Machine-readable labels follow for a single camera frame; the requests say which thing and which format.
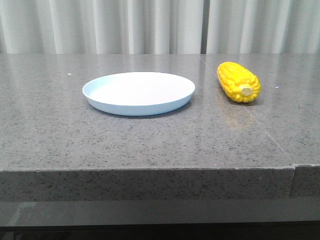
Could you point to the light blue round plate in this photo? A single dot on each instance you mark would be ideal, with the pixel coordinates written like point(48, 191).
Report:
point(138, 93)

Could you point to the yellow plastic corn cob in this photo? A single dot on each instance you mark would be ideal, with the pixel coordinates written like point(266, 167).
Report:
point(238, 83)

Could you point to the white pleated curtain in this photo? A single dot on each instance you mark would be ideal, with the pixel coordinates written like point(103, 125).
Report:
point(159, 26)

